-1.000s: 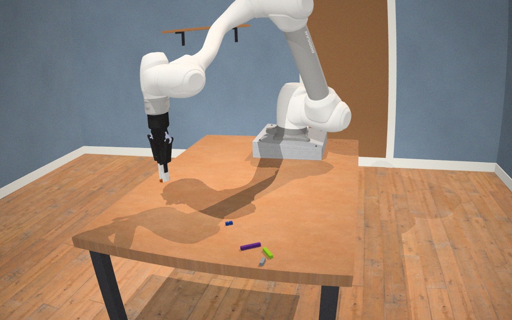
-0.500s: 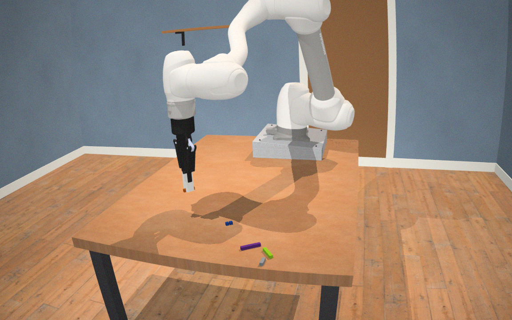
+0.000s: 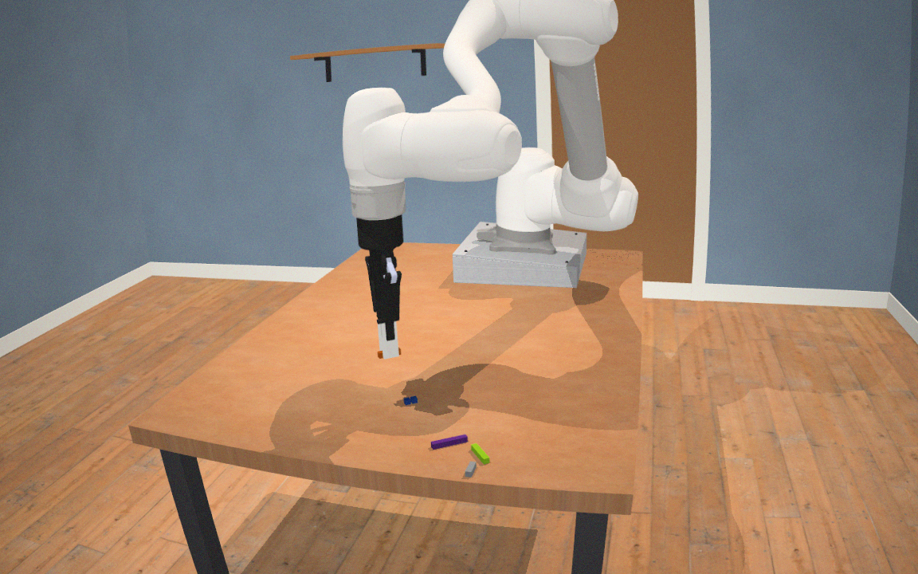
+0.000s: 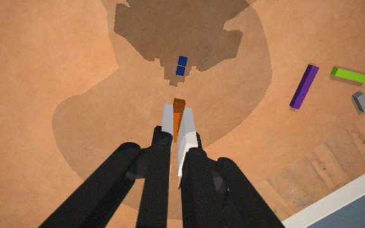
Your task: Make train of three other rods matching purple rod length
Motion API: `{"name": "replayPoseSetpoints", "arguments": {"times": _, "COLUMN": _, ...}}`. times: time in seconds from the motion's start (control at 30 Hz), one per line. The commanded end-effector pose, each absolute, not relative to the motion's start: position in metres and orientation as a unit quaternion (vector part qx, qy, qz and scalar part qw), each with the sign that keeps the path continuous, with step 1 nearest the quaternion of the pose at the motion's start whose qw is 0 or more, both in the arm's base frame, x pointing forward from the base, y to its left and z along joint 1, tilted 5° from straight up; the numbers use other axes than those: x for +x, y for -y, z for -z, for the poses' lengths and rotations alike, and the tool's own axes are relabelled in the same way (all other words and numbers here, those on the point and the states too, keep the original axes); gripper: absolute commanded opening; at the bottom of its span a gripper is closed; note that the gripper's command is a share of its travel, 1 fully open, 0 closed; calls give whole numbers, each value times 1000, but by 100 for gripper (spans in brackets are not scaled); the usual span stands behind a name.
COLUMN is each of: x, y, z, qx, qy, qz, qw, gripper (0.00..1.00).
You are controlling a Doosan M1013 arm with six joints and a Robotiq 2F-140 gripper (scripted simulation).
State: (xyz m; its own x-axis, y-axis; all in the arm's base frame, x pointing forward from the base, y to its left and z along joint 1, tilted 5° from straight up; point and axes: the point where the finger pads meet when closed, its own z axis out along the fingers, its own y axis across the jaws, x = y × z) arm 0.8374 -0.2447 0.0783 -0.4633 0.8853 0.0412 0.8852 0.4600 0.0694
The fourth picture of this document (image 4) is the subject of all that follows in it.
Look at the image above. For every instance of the orange rectangular block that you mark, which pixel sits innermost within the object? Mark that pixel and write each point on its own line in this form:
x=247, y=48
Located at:
x=178, y=108

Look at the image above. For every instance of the lime green rod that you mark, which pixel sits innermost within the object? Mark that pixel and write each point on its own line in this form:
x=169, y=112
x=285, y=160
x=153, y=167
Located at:
x=348, y=74

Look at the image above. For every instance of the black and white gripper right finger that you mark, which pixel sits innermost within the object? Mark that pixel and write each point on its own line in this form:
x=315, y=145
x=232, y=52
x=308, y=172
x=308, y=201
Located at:
x=204, y=184

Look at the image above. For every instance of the purple rod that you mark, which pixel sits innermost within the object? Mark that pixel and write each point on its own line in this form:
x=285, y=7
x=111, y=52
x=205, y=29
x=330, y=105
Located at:
x=304, y=86

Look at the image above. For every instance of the small blue block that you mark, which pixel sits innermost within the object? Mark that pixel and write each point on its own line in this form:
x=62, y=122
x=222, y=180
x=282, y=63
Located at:
x=182, y=60
x=180, y=70

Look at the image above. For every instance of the grey rectangular rod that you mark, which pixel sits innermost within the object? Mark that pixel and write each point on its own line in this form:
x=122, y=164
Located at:
x=359, y=99

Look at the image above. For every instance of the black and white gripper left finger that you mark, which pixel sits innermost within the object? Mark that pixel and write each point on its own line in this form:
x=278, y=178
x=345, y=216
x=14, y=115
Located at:
x=95, y=201

